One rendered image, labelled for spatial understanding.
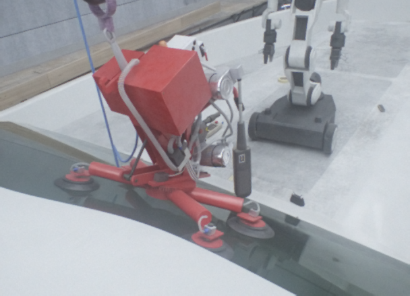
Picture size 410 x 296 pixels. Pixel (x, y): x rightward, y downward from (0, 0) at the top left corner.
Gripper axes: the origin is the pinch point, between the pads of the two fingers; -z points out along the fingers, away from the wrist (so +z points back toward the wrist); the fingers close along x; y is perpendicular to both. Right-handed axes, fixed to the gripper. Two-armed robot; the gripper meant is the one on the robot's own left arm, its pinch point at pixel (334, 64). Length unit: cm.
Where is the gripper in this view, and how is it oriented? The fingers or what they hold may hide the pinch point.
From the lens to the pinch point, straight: 261.2
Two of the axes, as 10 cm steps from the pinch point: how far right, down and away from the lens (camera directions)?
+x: -4.9, 2.8, -8.2
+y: 8.7, 1.7, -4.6
